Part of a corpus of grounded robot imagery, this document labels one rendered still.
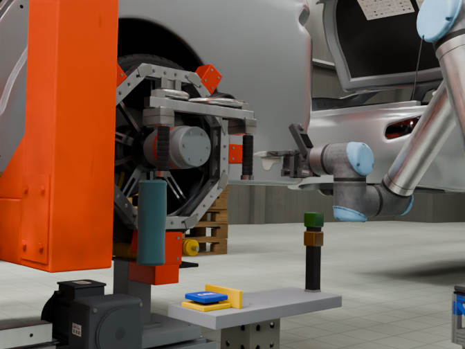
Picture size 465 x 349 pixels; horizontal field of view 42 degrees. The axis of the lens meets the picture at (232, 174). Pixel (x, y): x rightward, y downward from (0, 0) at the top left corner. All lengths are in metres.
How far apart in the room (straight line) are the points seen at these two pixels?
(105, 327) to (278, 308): 0.50
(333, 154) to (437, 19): 0.50
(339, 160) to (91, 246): 0.70
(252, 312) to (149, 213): 0.60
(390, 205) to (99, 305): 0.84
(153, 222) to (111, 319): 0.34
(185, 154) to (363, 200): 0.57
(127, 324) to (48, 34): 0.79
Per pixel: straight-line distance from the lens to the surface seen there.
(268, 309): 1.41
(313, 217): 1.60
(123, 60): 2.07
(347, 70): 5.76
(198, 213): 2.12
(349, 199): 1.67
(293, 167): 1.80
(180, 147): 1.88
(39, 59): 1.51
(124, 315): 1.71
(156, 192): 1.85
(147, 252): 1.86
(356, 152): 1.65
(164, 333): 2.15
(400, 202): 1.75
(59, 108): 1.42
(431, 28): 1.40
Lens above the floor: 0.71
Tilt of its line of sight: 2 degrees up
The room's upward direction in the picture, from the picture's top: 1 degrees clockwise
